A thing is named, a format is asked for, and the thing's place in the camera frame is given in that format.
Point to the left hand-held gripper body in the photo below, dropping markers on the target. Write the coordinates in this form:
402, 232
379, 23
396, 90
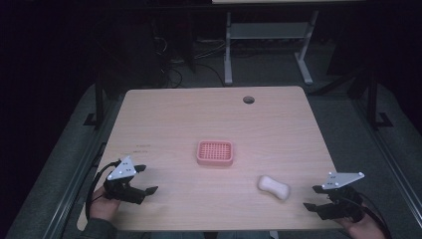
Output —
121, 179

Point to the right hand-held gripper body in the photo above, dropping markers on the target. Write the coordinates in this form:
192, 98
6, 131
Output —
341, 199

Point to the white soap bar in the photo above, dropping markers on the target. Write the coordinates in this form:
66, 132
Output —
274, 187

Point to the pink soap dish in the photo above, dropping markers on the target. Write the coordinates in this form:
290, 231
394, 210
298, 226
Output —
215, 153

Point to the person's left hand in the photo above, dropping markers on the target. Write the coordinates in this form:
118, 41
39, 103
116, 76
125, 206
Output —
103, 206

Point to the person's right hand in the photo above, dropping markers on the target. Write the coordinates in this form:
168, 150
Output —
365, 227

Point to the black metal stand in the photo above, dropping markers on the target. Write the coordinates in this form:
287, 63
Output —
373, 99
99, 96

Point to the white metal desk frame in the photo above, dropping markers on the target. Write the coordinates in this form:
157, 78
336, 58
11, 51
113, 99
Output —
265, 43

